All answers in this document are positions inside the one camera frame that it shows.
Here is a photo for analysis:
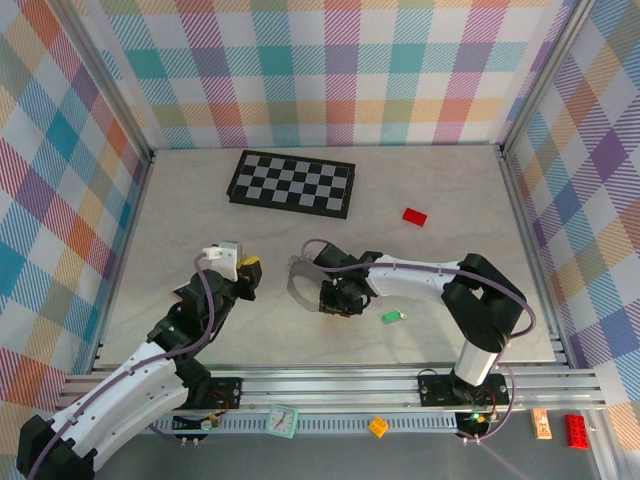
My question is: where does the small red toy brick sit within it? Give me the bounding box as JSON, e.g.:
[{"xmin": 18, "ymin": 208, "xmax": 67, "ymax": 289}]
[{"xmin": 401, "ymin": 206, "xmax": 430, "ymax": 229}]

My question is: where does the black grey chessboard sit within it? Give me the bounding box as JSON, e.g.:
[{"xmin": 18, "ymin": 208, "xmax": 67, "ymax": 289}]
[{"xmin": 225, "ymin": 148, "xmax": 358, "ymax": 222}]

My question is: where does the mint green alarm clock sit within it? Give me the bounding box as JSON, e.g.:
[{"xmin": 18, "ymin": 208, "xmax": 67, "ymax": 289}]
[{"xmin": 264, "ymin": 403, "xmax": 302, "ymax": 441}]

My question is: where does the orange toy brick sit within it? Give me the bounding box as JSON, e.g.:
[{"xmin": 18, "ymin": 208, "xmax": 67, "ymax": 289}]
[{"xmin": 366, "ymin": 415, "xmax": 391, "ymax": 440}]

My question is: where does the long red toy brick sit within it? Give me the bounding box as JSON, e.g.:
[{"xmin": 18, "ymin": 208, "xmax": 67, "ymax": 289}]
[{"xmin": 564, "ymin": 413, "xmax": 592, "ymax": 451}]

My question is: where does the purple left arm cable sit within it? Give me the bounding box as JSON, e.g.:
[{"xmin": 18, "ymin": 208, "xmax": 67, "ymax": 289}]
[{"xmin": 27, "ymin": 248, "xmax": 222, "ymax": 480}]

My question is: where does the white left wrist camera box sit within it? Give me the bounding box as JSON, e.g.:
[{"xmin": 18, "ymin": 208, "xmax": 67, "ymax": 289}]
[{"xmin": 201, "ymin": 240, "xmax": 242, "ymax": 282}]

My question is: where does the aluminium side rail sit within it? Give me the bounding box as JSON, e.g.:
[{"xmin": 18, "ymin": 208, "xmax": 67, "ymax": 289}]
[
  {"xmin": 87, "ymin": 149, "xmax": 159, "ymax": 376},
  {"xmin": 497, "ymin": 144, "xmax": 574, "ymax": 371}
]

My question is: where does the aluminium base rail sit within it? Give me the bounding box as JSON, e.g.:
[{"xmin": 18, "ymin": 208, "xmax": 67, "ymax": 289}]
[{"xmin": 58, "ymin": 366, "xmax": 607, "ymax": 417}]

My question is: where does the red black wire bundle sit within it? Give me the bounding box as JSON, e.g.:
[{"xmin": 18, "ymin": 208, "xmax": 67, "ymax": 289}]
[{"xmin": 212, "ymin": 387, "xmax": 237, "ymax": 416}]

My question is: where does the grey slotted cable duct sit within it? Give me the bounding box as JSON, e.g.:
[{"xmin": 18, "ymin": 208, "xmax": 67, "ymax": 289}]
[{"xmin": 148, "ymin": 414, "xmax": 462, "ymax": 435}]

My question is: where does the black controller bracket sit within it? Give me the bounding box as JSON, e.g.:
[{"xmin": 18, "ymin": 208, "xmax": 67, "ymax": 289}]
[
  {"xmin": 454, "ymin": 409, "xmax": 497, "ymax": 444},
  {"xmin": 171, "ymin": 413, "xmax": 222, "ymax": 444}
]

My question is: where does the aluminium corner post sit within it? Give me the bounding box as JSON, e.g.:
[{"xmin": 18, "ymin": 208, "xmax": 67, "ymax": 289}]
[
  {"xmin": 47, "ymin": 0, "xmax": 157, "ymax": 164},
  {"xmin": 497, "ymin": 0, "xmax": 599, "ymax": 159}
]

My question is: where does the aluminium frame upright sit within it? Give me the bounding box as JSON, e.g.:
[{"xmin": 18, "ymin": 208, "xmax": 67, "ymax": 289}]
[{"xmin": 584, "ymin": 409, "xmax": 640, "ymax": 480}]

